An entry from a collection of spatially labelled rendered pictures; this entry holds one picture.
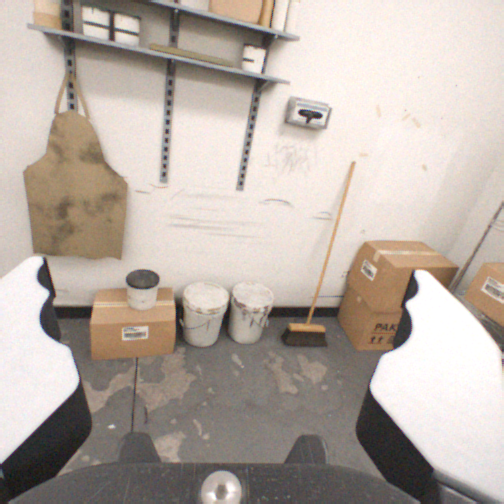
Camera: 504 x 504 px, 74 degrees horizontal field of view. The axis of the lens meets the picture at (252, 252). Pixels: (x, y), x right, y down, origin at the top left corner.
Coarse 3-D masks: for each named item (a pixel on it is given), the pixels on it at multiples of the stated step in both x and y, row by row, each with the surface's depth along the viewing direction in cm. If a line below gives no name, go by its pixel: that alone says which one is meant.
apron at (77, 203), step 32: (64, 128) 173; (64, 160) 181; (96, 160) 185; (32, 192) 184; (64, 192) 188; (96, 192) 191; (32, 224) 194; (64, 224) 196; (96, 224) 199; (96, 256) 209
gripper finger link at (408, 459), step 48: (432, 288) 11; (432, 336) 9; (480, 336) 9; (384, 384) 7; (432, 384) 7; (480, 384) 7; (384, 432) 7; (432, 432) 6; (480, 432) 6; (480, 480) 6
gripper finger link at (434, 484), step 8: (432, 480) 6; (432, 488) 6; (440, 488) 5; (448, 488) 5; (424, 496) 6; (432, 496) 6; (440, 496) 5; (448, 496) 5; (456, 496) 5; (464, 496) 5
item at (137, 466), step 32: (128, 448) 6; (320, 448) 6; (64, 480) 5; (96, 480) 5; (128, 480) 5; (160, 480) 5; (192, 480) 5; (224, 480) 5; (256, 480) 5; (288, 480) 5; (320, 480) 5; (352, 480) 5
